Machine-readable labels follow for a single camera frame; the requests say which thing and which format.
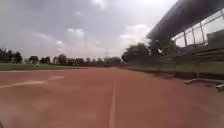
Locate grandstand with roof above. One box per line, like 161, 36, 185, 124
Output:
146, 0, 224, 66

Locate red running track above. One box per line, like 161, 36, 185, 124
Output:
0, 66, 224, 128

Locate row of trees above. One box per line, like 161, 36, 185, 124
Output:
0, 48, 123, 67

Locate clump of dark trees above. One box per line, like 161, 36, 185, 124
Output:
121, 42, 151, 65

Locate pale bars on ground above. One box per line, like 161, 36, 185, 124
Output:
183, 77, 224, 92

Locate grass field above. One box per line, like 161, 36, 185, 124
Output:
0, 63, 108, 72

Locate grass strip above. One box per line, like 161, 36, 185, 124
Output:
123, 61, 224, 77

